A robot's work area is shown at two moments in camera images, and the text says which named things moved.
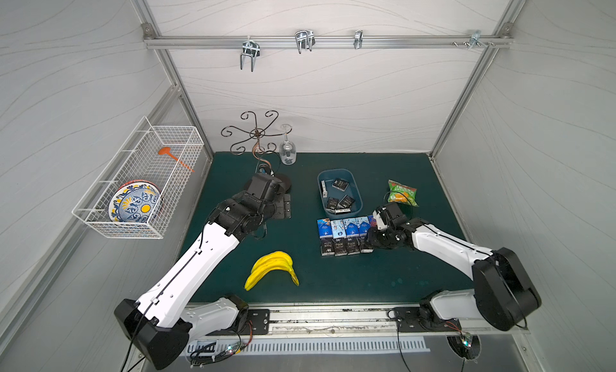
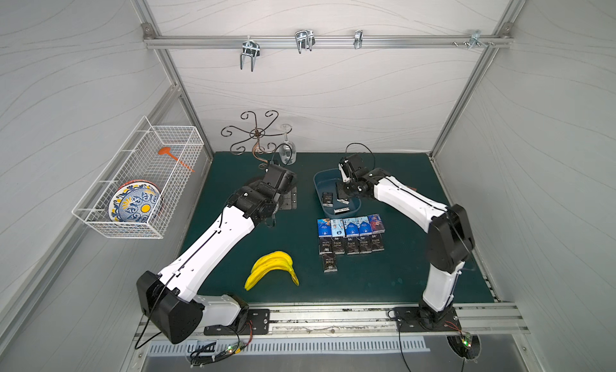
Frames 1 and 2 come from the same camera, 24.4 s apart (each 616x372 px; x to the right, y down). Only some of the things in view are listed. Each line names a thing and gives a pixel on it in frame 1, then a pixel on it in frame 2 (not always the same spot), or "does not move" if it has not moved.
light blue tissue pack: [351, 227] does not move
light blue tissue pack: [363, 226] does not move
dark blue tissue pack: [325, 228] does not move
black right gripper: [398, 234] → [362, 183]
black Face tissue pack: [340, 246] does not move
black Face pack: [346, 203] → [340, 193]
